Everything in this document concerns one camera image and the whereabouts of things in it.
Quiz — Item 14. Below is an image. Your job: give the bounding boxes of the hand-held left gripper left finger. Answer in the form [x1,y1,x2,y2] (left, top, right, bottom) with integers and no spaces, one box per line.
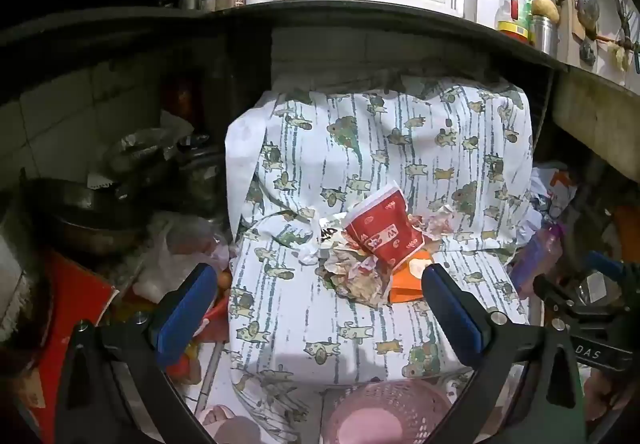
[55,263,219,444]

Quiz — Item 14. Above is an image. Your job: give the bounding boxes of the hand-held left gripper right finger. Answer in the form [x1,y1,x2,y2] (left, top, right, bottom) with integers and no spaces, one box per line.
[421,263,587,444]

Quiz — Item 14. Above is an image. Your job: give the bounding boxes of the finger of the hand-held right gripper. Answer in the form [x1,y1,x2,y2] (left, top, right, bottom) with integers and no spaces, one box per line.
[532,275,578,322]
[586,251,627,281]

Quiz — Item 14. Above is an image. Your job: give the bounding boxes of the orange snack wrapper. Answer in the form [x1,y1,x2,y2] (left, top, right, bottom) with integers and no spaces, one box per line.
[389,251,436,306]

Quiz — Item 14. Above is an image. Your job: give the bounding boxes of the brown food wrapper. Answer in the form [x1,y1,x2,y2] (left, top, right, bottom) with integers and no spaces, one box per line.
[320,244,396,309]

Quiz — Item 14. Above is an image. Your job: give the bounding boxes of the red paper cup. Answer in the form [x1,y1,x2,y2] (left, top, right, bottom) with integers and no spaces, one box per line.
[342,181,426,272]

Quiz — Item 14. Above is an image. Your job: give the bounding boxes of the pink plastic basket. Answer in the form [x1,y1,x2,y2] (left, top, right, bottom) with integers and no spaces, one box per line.
[324,380,455,444]

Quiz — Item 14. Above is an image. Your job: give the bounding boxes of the white tissue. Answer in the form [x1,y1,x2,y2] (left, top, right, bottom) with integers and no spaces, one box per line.
[295,208,328,266]

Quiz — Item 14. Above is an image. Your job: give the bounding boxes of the person's right hand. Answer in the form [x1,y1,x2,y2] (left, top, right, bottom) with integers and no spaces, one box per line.
[584,371,632,422]

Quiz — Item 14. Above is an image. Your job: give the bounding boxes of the purple package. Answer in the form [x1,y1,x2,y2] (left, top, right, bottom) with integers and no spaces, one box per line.
[509,223,567,295]

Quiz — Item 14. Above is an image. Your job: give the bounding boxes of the clear plastic bag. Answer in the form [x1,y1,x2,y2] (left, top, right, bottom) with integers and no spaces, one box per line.
[134,213,232,305]

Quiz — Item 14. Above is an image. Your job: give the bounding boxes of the white orange print bag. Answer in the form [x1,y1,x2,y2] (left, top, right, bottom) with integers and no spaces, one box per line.
[529,163,583,231]

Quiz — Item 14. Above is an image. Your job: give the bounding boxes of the pink slipper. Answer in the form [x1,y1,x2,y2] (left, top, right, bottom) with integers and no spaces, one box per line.
[196,403,263,444]

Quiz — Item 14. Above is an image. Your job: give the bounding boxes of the black wok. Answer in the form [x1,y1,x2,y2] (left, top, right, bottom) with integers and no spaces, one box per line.
[20,171,156,257]

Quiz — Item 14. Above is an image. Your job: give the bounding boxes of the frog-patterned cloth covered table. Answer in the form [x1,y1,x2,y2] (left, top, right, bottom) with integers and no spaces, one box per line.
[224,74,535,444]

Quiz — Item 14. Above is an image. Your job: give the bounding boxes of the steel cup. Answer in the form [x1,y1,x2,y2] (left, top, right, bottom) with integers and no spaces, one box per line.
[528,14,560,59]

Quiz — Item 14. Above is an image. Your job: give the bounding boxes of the potato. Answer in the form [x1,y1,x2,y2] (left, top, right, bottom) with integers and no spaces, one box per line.
[530,0,560,23]

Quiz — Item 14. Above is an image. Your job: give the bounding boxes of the cooking oil bottle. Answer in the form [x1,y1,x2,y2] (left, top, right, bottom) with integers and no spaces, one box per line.
[495,0,532,44]

